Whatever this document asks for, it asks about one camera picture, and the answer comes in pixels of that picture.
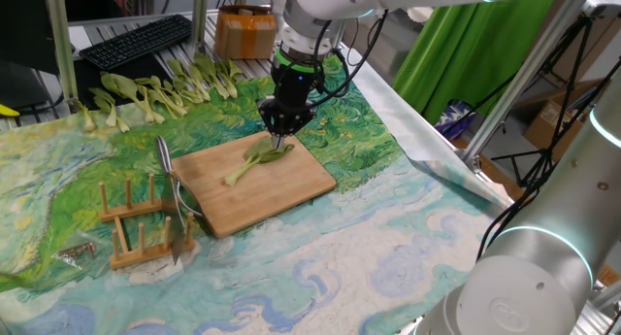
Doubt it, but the slanted aluminium frame beam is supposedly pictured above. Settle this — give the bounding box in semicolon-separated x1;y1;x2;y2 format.
460;0;596;174

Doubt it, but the black desk mat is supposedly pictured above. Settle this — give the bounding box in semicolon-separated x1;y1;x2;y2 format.
72;52;171;108

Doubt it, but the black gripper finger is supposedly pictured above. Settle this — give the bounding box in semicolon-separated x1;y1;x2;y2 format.
281;110;317;149
258;97;283;149

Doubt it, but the blue white patterned bag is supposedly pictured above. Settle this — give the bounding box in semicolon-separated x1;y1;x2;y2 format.
435;100;479;141

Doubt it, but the clear plastic bag of screws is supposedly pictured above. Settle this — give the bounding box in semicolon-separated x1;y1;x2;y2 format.
50;230;115;271

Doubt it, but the black computer keyboard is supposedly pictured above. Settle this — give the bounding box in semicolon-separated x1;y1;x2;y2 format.
79;13;193;72

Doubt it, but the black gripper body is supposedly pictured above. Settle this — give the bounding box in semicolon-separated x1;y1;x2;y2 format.
270;65;319;116

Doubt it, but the green pakchoi with long stem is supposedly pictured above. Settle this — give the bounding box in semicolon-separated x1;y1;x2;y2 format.
223;136;296;187

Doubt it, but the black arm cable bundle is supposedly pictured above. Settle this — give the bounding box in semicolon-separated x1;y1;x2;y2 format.
474;145;554;263

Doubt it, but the plain cardboard box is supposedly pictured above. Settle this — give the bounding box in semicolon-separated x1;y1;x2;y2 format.
522;77;607;161

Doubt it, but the painted landscape tablecloth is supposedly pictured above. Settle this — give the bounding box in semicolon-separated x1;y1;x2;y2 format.
0;52;515;335

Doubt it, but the aluminium frame post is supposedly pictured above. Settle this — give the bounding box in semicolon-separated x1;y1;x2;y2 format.
42;0;80;114
190;0;210;54

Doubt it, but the wooden peg dish rack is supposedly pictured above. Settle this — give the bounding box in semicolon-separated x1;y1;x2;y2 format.
98;173;197;271

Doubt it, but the cardboard box with orange tape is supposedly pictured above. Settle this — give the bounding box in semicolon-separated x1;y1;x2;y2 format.
213;4;278;60

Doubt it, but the green curtain cloth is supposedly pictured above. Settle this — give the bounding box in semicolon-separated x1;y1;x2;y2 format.
391;0;555;125

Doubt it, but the wooden cutting board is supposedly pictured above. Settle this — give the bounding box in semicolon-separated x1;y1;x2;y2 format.
170;129;338;239

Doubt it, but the black tripod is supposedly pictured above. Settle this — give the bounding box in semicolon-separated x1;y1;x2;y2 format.
492;14;621;188

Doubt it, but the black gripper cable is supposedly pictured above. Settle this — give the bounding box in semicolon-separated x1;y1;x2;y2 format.
310;9;389;109

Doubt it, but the black monitor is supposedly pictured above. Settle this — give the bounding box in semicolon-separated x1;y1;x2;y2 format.
0;0;62;77

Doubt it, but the steel cleaver knife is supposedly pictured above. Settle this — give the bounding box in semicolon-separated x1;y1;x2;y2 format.
154;135;188;267

